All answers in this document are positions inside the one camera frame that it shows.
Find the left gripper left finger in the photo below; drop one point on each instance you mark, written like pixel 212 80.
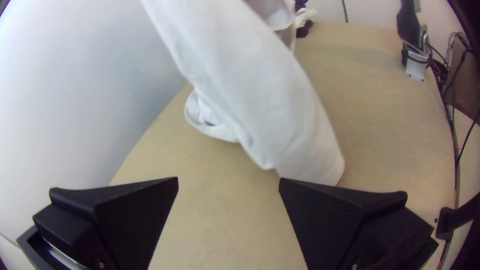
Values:
pixel 127 221

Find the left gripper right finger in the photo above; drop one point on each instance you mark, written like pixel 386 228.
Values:
pixel 337 228

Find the white t-shirt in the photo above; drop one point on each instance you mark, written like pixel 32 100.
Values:
pixel 247 86

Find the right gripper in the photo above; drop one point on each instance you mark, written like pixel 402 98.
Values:
pixel 302 31

